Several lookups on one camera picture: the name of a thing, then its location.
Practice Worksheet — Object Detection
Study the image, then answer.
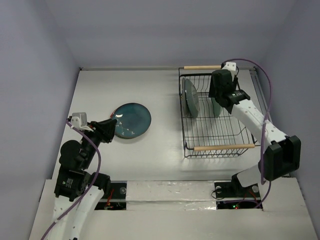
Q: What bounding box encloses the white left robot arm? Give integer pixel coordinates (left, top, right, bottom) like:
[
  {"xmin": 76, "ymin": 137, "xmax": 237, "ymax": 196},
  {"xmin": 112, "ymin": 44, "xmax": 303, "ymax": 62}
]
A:
[{"xmin": 41, "ymin": 113, "xmax": 117, "ymax": 240}]

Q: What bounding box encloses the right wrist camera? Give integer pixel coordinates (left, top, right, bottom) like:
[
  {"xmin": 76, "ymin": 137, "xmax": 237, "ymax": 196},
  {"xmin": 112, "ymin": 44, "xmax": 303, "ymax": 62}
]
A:
[{"xmin": 221, "ymin": 61, "xmax": 238, "ymax": 75}]

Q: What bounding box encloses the grey patterned plate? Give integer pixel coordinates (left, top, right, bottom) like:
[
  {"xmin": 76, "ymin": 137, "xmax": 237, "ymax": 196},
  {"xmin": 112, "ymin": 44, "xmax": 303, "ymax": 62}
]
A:
[{"xmin": 181, "ymin": 78, "xmax": 200, "ymax": 119}]

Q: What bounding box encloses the light green plate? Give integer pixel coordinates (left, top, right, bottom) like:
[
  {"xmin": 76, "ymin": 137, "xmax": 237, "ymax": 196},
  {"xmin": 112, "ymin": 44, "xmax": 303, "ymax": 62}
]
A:
[{"xmin": 211, "ymin": 97, "xmax": 222, "ymax": 118}]

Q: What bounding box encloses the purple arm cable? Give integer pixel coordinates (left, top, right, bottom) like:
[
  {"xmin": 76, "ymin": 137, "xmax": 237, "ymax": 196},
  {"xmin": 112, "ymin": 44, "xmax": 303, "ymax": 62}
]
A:
[
  {"xmin": 39, "ymin": 118, "xmax": 103, "ymax": 240},
  {"xmin": 221, "ymin": 58, "xmax": 273, "ymax": 210}
]

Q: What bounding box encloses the aluminium rail on table edge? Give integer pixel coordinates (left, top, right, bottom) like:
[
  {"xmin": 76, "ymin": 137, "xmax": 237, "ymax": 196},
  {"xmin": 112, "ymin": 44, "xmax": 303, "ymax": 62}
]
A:
[{"xmin": 249, "ymin": 66, "xmax": 290, "ymax": 177}]

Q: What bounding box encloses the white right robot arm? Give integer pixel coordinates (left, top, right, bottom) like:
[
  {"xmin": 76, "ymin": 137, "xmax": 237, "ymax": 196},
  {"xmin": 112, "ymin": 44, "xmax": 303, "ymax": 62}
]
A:
[{"xmin": 209, "ymin": 69, "xmax": 302, "ymax": 196}]

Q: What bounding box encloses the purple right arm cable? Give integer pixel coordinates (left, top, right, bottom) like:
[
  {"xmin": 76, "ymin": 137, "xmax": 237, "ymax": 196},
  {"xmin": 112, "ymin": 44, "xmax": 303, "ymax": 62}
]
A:
[{"xmin": 221, "ymin": 58, "xmax": 273, "ymax": 210}]

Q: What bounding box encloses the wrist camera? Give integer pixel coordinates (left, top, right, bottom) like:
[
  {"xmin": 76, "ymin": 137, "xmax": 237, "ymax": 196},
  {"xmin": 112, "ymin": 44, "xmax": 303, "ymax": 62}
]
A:
[
  {"xmin": 69, "ymin": 112, "xmax": 93, "ymax": 132},
  {"xmin": 221, "ymin": 61, "xmax": 238, "ymax": 75}
]

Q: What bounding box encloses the dark teal brown-rimmed plate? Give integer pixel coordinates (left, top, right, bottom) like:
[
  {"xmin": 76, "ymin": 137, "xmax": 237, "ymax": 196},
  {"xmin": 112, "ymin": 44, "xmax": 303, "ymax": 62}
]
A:
[{"xmin": 111, "ymin": 102, "xmax": 152, "ymax": 139}]

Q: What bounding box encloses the black wire dish rack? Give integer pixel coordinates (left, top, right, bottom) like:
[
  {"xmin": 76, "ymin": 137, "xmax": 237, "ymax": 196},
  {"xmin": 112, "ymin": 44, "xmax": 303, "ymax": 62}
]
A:
[{"xmin": 178, "ymin": 68, "xmax": 260, "ymax": 158}]

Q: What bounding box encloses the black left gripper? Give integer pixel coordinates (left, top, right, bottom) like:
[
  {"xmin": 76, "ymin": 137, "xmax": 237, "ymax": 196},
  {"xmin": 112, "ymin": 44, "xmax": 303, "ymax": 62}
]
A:
[{"xmin": 81, "ymin": 117, "xmax": 117, "ymax": 167}]

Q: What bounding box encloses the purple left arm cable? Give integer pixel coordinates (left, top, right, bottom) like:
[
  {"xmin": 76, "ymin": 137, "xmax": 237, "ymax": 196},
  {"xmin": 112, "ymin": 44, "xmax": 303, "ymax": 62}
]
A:
[{"xmin": 39, "ymin": 118, "xmax": 103, "ymax": 240}]

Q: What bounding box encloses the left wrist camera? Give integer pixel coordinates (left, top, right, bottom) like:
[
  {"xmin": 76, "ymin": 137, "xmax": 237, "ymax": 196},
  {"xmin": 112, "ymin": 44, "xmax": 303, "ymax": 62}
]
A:
[{"xmin": 69, "ymin": 112, "xmax": 93, "ymax": 132}]

